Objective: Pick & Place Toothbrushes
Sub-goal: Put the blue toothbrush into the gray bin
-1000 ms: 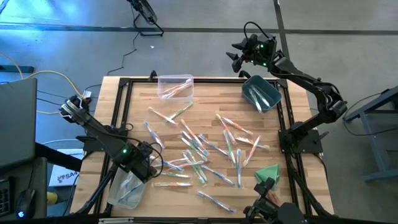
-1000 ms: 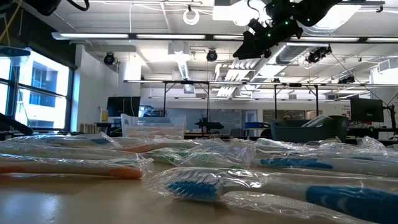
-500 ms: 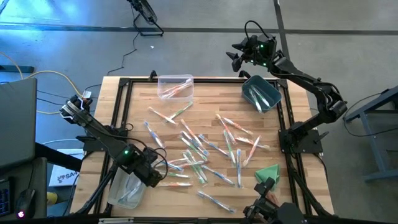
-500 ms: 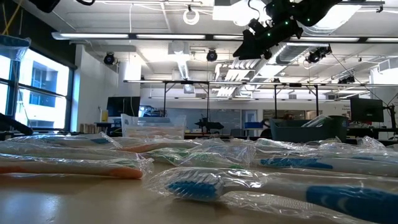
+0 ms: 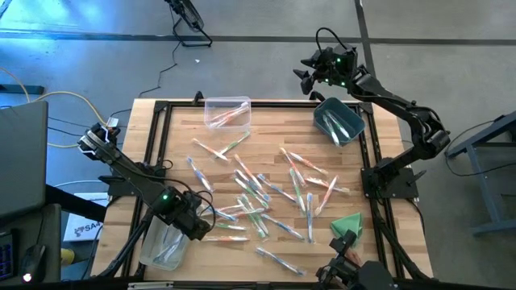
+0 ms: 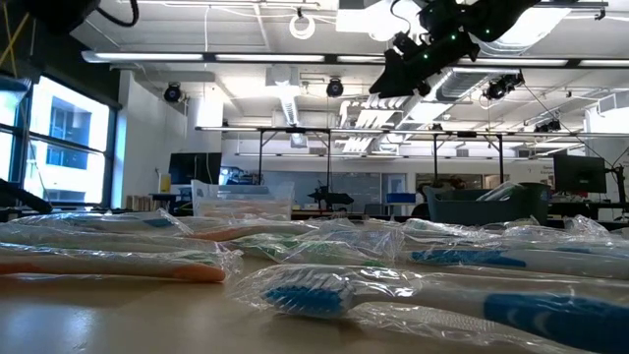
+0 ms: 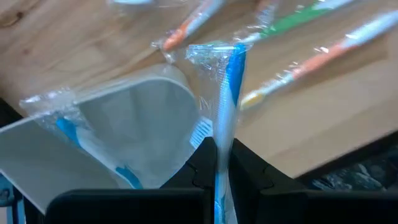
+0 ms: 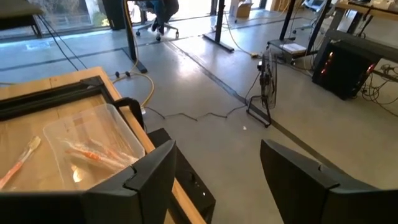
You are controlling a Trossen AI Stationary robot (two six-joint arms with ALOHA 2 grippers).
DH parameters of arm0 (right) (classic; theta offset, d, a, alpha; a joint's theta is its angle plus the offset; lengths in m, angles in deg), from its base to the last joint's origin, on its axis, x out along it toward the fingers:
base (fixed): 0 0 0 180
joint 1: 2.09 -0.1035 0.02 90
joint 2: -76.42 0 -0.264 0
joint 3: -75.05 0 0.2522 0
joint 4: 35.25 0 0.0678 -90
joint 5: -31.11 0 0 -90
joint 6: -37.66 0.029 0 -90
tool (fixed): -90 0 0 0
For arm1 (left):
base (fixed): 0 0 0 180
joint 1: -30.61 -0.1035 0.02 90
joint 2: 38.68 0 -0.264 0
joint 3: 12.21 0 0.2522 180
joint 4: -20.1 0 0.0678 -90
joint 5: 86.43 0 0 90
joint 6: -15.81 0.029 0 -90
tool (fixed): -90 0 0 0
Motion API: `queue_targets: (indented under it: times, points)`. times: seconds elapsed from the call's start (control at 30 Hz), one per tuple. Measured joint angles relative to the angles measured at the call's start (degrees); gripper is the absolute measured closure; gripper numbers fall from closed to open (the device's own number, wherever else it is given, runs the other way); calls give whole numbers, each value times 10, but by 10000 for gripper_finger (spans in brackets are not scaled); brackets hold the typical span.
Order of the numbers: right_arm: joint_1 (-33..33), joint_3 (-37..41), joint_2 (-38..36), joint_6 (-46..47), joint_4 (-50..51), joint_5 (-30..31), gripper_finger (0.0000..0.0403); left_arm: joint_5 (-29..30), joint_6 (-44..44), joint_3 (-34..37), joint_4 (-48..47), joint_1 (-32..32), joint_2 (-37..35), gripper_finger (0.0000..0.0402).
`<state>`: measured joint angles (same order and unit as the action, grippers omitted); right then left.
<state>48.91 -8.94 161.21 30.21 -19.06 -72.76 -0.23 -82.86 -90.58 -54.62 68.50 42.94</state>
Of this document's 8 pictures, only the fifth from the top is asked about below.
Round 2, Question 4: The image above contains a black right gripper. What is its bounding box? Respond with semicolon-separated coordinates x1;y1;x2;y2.
292;43;360;97

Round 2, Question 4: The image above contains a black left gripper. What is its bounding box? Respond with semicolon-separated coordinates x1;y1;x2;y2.
168;191;214;242

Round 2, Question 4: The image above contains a green toothbrush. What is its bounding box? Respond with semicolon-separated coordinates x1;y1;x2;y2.
234;176;269;209
215;222;249;232
235;197;267;238
217;130;252;156
289;168;306;215
241;194;270;236

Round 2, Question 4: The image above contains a grey translucent tray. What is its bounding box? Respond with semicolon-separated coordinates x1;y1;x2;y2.
139;217;194;271

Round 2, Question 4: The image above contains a dark teal plastic bin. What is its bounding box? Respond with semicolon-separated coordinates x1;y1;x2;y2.
312;97;367;147

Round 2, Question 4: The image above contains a clear plastic bin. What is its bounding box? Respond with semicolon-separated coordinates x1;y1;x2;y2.
204;95;252;133

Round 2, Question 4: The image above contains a white printed cardboard box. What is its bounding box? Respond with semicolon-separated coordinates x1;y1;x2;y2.
63;192;110;242

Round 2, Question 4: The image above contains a black desk beam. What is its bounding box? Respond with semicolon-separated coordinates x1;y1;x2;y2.
44;184;108;223

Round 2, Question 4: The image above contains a small yellow object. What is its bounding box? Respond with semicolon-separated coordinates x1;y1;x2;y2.
60;247;76;267

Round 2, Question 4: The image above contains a black floor fan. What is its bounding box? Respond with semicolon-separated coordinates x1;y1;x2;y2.
163;0;214;48

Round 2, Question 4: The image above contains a dark desk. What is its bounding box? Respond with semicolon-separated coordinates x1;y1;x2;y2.
0;203;62;285

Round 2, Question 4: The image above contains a folded green cloth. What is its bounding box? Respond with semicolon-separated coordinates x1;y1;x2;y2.
329;212;364;247

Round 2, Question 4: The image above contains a black computer mouse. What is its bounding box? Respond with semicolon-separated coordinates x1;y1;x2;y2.
19;244;48;284

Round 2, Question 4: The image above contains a person's hand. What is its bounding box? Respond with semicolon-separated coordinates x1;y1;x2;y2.
345;247;364;267

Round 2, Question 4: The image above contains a dark grey monitor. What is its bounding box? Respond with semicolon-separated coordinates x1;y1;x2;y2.
0;100;49;221

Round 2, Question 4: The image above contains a black keyboard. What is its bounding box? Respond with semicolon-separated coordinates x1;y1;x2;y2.
0;230;18;282

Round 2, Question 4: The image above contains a black floor bar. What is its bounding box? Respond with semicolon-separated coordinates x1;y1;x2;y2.
0;84;45;96

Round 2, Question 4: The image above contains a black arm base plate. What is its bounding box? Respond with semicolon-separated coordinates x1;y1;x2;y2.
360;167;420;200
98;163;167;198

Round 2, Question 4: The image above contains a yellow floor cable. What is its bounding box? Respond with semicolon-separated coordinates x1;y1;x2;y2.
0;66;110;149

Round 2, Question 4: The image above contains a blue-grey metal table frame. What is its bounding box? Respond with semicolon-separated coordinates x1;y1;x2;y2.
445;109;516;238

